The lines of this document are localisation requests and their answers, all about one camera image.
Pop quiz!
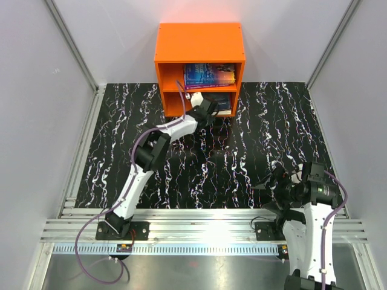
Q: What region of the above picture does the dark blue book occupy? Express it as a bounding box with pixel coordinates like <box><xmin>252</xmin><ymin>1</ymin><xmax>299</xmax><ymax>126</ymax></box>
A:
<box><xmin>202</xmin><ymin>92</ymin><xmax>232</xmax><ymax>115</ymax></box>

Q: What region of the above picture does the purple paperback book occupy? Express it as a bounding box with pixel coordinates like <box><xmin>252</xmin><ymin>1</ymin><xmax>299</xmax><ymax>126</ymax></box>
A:
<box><xmin>184</xmin><ymin>84</ymin><xmax>236</xmax><ymax>90</ymax></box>

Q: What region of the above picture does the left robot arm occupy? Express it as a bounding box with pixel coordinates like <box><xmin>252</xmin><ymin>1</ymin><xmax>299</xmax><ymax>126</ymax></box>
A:
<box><xmin>97</xmin><ymin>98</ymin><xmax>218</xmax><ymax>240</ymax></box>

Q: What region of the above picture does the orange wooden shelf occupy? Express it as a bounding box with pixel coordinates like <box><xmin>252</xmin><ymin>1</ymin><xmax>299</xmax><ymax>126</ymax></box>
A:
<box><xmin>154</xmin><ymin>22</ymin><xmax>246</xmax><ymax>117</ymax></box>

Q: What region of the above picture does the aluminium rail frame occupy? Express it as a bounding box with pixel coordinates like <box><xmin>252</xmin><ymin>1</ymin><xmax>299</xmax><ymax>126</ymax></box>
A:
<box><xmin>28</xmin><ymin>1</ymin><xmax>386</xmax><ymax>289</ymax></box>

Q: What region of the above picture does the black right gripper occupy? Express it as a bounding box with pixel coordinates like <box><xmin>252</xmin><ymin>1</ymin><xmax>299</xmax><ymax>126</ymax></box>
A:
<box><xmin>250</xmin><ymin>166</ymin><xmax>303</xmax><ymax>216</ymax></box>

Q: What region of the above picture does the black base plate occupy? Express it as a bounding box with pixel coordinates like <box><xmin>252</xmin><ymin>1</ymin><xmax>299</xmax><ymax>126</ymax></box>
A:
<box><xmin>96</xmin><ymin>221</ymin><xmax>150</xmax><ymax>241</ymax></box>
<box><xmin>254</xmin><ymin>222</ymin><xmax>285</xmax><ymax>242</ymax></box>

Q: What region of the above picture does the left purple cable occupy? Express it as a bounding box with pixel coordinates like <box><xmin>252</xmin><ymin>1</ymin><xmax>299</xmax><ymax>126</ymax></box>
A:
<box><xmin>74</xmin><ymin>79</ymin><xmax>194</xmax><ymax>285</ymax></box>

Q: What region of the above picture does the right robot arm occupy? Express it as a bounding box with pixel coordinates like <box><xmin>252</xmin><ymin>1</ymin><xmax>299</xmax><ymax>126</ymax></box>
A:
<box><xmin>250</xmin><ymin>162</ymin><xmax>348</xmax><ymax>289</ymax></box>

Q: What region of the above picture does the slotted cable duct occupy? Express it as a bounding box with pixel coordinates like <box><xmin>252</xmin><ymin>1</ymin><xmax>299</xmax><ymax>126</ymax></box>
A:
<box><xmin>53</xmin><ymin>243</ymin><xmax>287</xmax><ymax>256</ymax></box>

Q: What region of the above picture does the Jane Eyre book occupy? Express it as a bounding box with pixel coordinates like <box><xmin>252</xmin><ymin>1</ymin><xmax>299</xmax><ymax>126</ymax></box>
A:
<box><xmin>183</xmin><ymin>63</ymin><xmax>235</xmax><ymax>85</ymax></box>

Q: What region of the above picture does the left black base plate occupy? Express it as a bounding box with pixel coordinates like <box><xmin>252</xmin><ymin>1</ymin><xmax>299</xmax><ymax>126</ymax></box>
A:
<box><xmin>96</xmin><ymin>221</ymin><xmax>150</xmax><ymax>241</ymax></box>

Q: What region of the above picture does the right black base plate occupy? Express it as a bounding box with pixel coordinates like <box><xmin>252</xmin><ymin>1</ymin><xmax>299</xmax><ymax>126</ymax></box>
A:
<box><xmin>254</xmin><ymin>222</ymin><xmax>285</xmax><ymax>242</ymax></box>

